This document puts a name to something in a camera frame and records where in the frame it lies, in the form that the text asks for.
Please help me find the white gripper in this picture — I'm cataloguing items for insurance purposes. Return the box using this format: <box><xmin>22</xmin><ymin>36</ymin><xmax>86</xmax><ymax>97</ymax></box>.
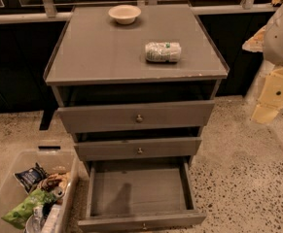
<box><xmin>252</xmin><ymin>67</ymin><xmax>283</xmax><ymax>124</ymax></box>

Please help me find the grey bottom drawer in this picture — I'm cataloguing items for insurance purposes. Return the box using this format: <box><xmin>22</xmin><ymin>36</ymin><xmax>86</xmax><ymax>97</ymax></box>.
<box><xmin>78</xmin><ymin>157</ymin><xmax>206</xmax><ymax>233</ymax></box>

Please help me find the grey drawer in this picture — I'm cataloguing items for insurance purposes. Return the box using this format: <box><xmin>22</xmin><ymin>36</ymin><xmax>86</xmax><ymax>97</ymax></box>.
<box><xmin>58</xmin><ymin>100</ymin><xmax>214</xmax><ymax>133</ymax></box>
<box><xmin>78</xmin><ymin>157</ymin><xmax>206</xmax><ymax>233</ymax></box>
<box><xmin>75</xmin><ymin>137</ymin><xmax>201</xmax><ymax>161</ymax></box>

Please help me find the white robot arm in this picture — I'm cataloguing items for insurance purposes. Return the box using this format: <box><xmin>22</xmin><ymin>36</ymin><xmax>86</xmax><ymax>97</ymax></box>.
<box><xmin>242</xmin><ymin>3</ymin><xmax>283</xmax><ymax>123</ymax></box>

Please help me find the grey top drawer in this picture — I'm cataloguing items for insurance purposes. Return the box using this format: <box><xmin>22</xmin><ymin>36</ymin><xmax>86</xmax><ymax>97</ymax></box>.
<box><xmin>58</xmin><ymin>100</ymin><xmax>214</xmax><ymax>133</ymax></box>

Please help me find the grey middle drawer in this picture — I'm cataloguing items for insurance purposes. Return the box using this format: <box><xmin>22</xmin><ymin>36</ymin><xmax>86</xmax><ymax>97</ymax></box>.
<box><xmin>75</xmin><ymin>137</ymin><xmax>201</xmax><ymax>161</ymax></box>

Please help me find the grey wooden drawer cabinet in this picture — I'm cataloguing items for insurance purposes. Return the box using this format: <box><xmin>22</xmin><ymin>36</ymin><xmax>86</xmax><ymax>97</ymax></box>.
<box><xmin>43</xmin><ymin>3</ymin><xmax>230</xmax><ymax>167</ymax></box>

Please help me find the beige paper bowl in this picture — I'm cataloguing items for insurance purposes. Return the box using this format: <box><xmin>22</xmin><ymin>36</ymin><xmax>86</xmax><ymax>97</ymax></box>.
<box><xmin>108</xmin><ymin>5</ymin><xmax>141</xmax><ymax>25</ymax></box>

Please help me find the brown snack bag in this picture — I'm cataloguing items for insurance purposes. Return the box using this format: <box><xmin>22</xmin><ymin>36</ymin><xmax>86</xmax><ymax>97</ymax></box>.
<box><xmin>37</xmin><ymin>173</ymin><xmax>70</xmax><ymax>191</ymax></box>

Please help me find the silver can in bin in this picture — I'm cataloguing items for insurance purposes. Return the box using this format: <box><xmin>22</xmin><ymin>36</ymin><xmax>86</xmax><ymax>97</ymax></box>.
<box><xmin>51</xmin><ymin>186</ymin><xmax>65</xmax><ymax>199</ymax></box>

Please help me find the grey metal railing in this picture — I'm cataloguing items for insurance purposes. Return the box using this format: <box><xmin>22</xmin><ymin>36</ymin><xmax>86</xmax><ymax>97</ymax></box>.
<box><xmin>0</xmin><ymin>0</ymin><xmax>283</xmax><ymax>25</ymax></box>

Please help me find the dark blue snack bag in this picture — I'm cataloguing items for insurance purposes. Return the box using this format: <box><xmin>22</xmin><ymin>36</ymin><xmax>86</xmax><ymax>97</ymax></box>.
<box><xmin>14</xmin><ymin>163</ymin><xmax>49</xmax><ymax>193</ymax></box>

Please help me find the clear plastic water bottle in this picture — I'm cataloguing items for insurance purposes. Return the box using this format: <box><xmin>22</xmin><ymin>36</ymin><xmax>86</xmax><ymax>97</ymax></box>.
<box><xmin>24</xmin><ymin>205</ymin><xmax>45</xmax><ymax>233</ymax></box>

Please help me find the green snack bag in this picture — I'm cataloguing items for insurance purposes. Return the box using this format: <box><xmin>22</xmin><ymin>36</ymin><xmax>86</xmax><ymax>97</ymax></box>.
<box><xmin>2</xmin><ymin>189</ymin><xmax>55</xmax><ymax>229</ymax></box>

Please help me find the clear plastic storage bin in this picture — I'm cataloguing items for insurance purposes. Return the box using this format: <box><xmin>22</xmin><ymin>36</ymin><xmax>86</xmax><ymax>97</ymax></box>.
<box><xmin>0</xmin><ymin>150</ymin><xmax>79</xmax><ymax>233</ymax></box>

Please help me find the white diagonal support post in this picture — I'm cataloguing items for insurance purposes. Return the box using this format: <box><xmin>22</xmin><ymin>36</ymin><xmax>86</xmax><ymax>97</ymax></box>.
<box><xmin>245</xmin><ymin>60</ymin><xmax>274</xmax><ymax>105</ymax></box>

